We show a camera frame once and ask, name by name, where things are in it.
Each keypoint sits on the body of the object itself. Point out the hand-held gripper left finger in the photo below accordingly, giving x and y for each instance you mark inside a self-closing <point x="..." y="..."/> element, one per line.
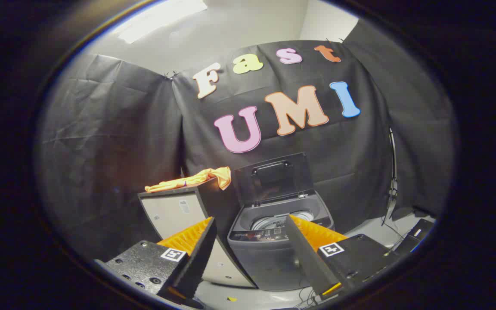
<point x="196" y="262"/>

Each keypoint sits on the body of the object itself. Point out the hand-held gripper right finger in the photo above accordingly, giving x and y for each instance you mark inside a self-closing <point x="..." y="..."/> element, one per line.
<point x="308" y="258"/>

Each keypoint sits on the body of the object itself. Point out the grey washing machine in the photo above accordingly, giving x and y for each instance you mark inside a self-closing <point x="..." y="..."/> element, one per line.
<point x="265" y="262"/>

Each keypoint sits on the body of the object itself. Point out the orange garment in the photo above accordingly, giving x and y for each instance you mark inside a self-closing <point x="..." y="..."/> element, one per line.
<point x="205" y="176"/>

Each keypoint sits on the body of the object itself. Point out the white and grey cabinet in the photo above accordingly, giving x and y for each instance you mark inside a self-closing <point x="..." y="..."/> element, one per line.
<point x="170" y="211"/>

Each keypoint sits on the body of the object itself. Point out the black box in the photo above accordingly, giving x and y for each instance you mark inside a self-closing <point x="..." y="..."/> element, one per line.
<point x="416" y="234"/>

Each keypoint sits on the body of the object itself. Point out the black light stand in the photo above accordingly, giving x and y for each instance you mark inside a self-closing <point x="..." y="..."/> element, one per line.
<point x="393" y="172"/>

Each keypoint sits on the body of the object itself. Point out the black backdrop cloth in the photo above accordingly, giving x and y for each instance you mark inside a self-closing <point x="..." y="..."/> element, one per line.
<point x="123" y="129"/>

